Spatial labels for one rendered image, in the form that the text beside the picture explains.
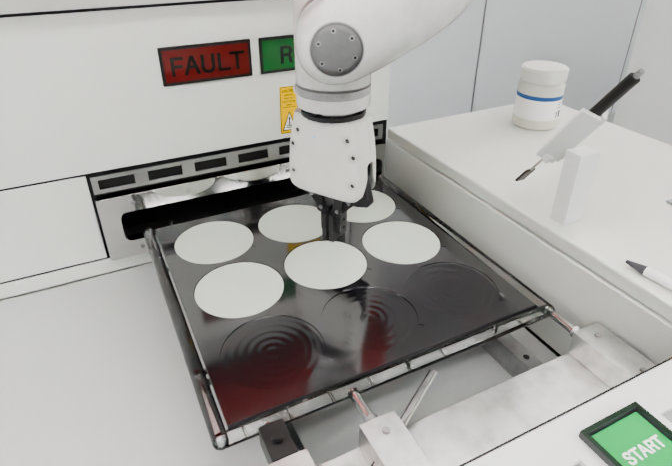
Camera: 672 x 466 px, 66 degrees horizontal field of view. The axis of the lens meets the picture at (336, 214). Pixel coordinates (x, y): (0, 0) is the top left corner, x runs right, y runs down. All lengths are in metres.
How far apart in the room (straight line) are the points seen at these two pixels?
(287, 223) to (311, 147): 0.15
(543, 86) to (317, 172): 0.41
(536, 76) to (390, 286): 0.43
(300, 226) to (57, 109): 0.33
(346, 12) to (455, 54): 2.41
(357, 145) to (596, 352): 0.32
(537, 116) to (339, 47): 0.48
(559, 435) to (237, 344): 0.30
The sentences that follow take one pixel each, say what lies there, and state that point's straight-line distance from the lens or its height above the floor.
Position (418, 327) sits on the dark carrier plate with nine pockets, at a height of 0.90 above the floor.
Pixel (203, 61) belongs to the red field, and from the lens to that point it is 0.71.
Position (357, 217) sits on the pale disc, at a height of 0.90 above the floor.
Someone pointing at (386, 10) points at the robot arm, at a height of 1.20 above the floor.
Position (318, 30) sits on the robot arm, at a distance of 0.47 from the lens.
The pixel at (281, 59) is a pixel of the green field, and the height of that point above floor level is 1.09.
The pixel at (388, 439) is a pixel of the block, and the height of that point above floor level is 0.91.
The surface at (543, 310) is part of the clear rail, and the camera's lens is 0.60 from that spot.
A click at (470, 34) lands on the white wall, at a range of 2.90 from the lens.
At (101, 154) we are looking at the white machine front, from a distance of 0.73.
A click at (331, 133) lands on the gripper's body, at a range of 0.59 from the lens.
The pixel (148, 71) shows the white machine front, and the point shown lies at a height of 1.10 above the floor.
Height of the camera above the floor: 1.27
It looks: 30 degrees down
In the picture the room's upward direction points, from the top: straight up
